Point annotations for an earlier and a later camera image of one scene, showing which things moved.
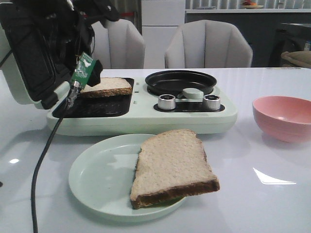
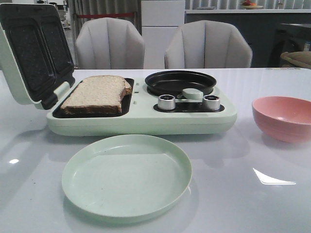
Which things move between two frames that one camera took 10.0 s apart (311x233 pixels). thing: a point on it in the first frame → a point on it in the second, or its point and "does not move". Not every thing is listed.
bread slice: (171, 164) → (96, 94)
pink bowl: (283, 118) does not move
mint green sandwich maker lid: (36, 53) does not move
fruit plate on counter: (248, 5) does not move
